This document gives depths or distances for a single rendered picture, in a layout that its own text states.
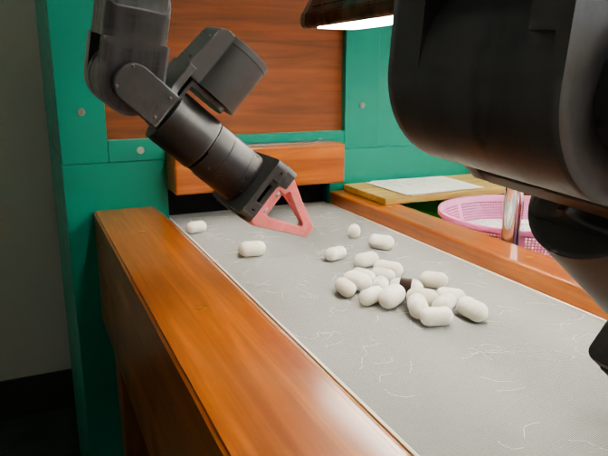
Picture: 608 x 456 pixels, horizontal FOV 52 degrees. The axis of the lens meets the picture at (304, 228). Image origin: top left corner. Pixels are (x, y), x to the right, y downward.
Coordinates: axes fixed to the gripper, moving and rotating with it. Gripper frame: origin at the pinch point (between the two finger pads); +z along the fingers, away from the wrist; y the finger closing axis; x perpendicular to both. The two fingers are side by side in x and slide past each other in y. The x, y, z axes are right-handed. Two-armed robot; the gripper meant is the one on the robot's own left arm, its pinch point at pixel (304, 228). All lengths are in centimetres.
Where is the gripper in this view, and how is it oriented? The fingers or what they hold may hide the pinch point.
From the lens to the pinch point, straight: 68.3
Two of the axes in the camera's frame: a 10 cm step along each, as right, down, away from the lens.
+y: -4.1, -2.2, 8.9
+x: -6.0, 7.9, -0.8
